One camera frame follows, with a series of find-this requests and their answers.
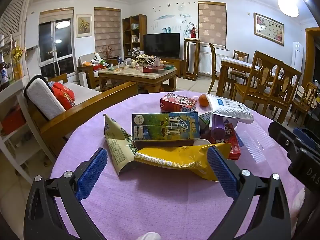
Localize yellow artificial flowers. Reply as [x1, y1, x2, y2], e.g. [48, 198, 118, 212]
[11, 44, 25, 80]

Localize clear plastic tray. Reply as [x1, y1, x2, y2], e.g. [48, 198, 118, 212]
[237, 126, 277, 165]

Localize red box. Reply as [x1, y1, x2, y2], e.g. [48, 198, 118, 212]
[0, 106, 27, 135]

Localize red cushion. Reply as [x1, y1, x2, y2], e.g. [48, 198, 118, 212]
[53, 91, 76, 111]
[52, 82, 75, 100]

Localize white radiator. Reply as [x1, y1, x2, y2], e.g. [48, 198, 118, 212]
[199, 52, 232, 75]

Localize white standing air conditioner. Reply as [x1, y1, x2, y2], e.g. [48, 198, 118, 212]
[291, 41, 304, 72]

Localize wooden armchair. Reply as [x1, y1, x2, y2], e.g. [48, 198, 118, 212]
[77, 52, 118, 89]

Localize brown wrapper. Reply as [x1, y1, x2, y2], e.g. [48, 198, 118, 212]
[135, 140, 196, 148]

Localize pale yellow snack pouch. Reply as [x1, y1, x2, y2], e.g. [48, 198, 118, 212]
[103, 114, 137, 175]

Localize purple tube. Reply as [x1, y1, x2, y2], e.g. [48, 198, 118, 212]
[211, 116, 225, 138]

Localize sunflower painting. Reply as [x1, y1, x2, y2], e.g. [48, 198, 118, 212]
[76, 14, 93, 38]

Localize small wooden chair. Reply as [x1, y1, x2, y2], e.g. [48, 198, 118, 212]
[287, 81, 319, 127]

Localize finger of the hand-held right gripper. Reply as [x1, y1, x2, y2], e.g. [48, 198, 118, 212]
[268, 121, 304, 160]
[292, 127, 320, 153]

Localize beige roller blind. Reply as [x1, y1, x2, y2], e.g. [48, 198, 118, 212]
[39, 7, 74, 24]
[94, 7, 122, 58]
[198, 1, 227, 48]

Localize white padded mailer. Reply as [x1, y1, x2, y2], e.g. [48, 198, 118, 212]
[205, 94, 254, 125]

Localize framed flower picture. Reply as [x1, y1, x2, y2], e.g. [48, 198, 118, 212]
[253, 12, 285, 47]

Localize white lattice cabinet door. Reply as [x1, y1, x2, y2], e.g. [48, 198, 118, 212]
[0, 0, 33, 43]

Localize red branch decoration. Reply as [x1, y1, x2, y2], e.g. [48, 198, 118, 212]
[100, 45, 114, 60]

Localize black television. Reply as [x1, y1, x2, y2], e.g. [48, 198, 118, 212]
[143, 33, 180, 58]

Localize wooden dining chair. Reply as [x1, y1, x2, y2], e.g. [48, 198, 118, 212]
[265, 65, 302, 124]
[207, 42, 225, 94]
[234, 51, 278, 113]
[230, 50, 250, 85]

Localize brown beer bottle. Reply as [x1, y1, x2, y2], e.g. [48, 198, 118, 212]
[0, 52, 10, 92]

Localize wooden television stand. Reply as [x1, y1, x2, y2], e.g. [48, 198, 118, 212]
[162, 56, 185, 78]

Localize tall wooden plant stand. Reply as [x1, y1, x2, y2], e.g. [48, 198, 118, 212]
[184, 37, 201, 81]

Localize wooden coffee table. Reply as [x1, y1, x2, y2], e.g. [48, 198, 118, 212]
[98, 66, 177, 98]

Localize white shelf unit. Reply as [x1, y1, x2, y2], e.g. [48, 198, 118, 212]
[0, 80, 57, 178]

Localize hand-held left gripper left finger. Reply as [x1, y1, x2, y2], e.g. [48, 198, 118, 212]
[24, 147, 108, 240]

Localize wooden sofa white cushions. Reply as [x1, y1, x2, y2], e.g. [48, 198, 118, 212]
[24, 74, 138, 155]

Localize red milk carton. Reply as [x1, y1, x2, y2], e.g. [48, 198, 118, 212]
[160, 93, 197, 113]
[209, 124, 241, 160]

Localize small green carton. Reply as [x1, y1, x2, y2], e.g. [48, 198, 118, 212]
[199, 112, 212, 128]

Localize purple tablecloth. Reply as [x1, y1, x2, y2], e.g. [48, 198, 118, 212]
[50, 92, 308, 240]

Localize red tray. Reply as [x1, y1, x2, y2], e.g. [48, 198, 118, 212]
[142, 65, 167, 73]

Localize window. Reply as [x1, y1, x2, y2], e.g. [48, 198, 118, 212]
[39, 20, 76, 77]

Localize wooden bookshelf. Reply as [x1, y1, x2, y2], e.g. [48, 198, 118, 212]
[122, 14, 147, 58]

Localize wooden dining table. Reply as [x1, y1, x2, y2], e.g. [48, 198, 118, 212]
[216, 57, 278, 100]

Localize yellow powder packet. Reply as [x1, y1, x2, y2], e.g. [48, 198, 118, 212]
[134, 142, 232, 182]

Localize white ornate fruit stand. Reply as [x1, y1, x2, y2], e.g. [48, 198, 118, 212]
[135, 54, 157, 67]

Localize orange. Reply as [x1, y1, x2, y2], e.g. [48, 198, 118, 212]
[198, 94, 212, 107]

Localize blue yellow milk carton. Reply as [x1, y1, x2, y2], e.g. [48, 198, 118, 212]
[131, 112, 201, 141]

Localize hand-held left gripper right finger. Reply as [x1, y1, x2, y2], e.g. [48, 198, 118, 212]
[206, 145, 292, 240]

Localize round ceiling lamp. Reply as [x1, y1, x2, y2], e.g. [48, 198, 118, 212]
[277, 0, 299, 17]

